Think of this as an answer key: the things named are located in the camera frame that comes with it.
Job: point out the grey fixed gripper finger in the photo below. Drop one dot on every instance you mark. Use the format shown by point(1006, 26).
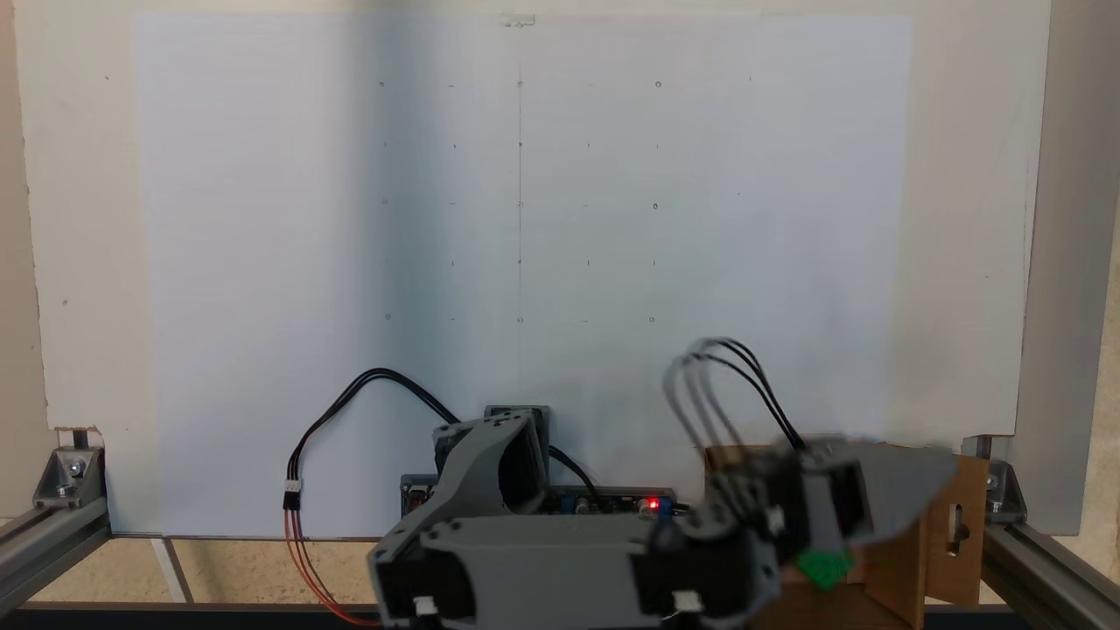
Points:
point(910, 481)

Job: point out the green die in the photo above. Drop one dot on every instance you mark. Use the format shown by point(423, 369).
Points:
point(824, 569)

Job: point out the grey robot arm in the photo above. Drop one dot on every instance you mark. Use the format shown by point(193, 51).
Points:
point(542, 560)

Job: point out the open cardboard box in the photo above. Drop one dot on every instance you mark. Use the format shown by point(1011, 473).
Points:
point(954, 560)

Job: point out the blue circuit board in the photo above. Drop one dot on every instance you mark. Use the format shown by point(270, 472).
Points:
point(630, 505)

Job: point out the small controller board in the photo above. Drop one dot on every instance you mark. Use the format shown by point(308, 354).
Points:
point(416, 494)

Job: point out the large white paper sheet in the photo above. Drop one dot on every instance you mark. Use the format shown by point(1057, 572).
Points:
point(262, 262)

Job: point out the metal corner bracket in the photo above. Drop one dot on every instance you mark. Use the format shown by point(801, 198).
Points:
point(1006, 494)
point(66, 477)

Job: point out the aluminium frame profile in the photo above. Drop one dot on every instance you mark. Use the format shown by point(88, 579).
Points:
point(1050, 569)
point(44, 542)

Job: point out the grey vertical frame post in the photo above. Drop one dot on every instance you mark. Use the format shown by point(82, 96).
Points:
point(1067, 262)

